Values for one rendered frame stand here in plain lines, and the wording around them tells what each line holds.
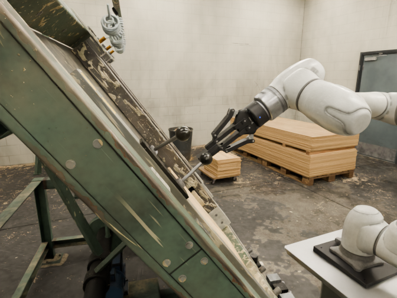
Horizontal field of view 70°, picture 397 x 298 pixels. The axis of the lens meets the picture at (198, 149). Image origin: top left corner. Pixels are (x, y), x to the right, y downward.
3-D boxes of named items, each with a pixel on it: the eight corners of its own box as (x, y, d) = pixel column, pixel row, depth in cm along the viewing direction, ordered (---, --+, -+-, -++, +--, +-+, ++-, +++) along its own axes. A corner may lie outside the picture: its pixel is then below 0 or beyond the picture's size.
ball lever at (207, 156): (183, 193, 76) (217, 159, 80) (174, 182, 75) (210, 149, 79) (178, 190, 80) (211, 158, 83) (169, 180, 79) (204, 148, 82)
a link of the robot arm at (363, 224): (351, 234, 153) (359, 197, 147) (387, 253, 138) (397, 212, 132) (333, 243, 145) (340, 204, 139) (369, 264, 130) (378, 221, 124)
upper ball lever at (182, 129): (150, 162, 73) (191, 139, 67) (142, 151, 72) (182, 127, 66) (155, 154, 77) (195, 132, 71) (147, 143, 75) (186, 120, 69)
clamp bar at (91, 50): (221, 233, 145) (258, 204, 145) (49, 24, 106) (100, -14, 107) (215, 223, 154) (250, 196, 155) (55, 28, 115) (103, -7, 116)
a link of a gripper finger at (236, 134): (244, 122, 86) (247, 125, 87) (215, 145, 86) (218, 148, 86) (249, 124, 82) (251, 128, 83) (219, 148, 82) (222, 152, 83)
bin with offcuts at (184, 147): (197, 161, 576) (197, 129, 560) (173, 164, 556) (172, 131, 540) (188, 155, 622) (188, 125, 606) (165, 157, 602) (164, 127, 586)
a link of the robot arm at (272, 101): (262, 85, 87) (247, 97, 87) (276, 86, 79) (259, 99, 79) (276, 109, 90) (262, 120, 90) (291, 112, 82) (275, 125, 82)
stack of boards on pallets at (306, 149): (354, 177, 483) (360, 132, 464) (307, 186, 442) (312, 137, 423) (266, 146, 701) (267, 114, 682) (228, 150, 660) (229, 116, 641)
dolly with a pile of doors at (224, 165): (241, 181, 465) (241, 157, 455) (212, 185, 444) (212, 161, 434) (223, 170, 519) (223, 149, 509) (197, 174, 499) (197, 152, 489)
